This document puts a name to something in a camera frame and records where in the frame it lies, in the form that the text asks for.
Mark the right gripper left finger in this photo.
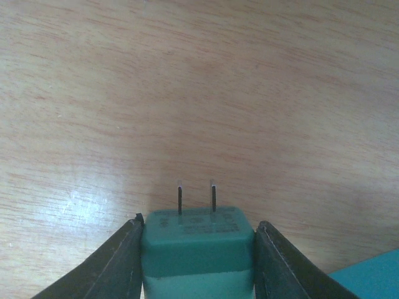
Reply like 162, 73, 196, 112
34, 213, 144, 298

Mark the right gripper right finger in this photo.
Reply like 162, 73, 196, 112
254, 221, 358, 299

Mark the teal power strip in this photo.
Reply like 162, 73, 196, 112
329, 249, 399, 299

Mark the green plug adapter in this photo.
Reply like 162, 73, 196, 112
141, 182, 255, 298

